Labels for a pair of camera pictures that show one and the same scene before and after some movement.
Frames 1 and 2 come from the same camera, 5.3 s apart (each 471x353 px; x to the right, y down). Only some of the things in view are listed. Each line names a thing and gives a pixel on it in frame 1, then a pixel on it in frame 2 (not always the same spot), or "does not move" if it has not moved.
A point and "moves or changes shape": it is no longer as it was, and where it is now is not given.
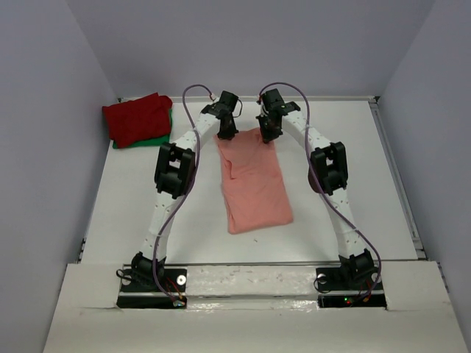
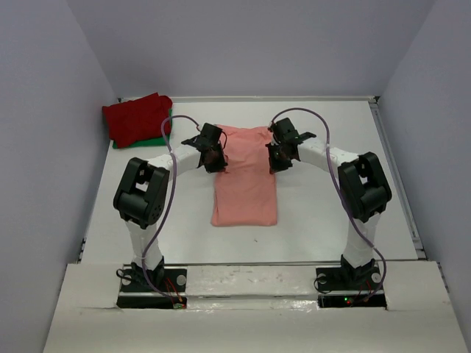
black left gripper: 229,134 → 220,165
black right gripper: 268,136 → 274,166
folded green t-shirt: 157,141 does not move
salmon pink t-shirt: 255,192 moves or changes shape
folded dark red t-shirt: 134,120 does not move
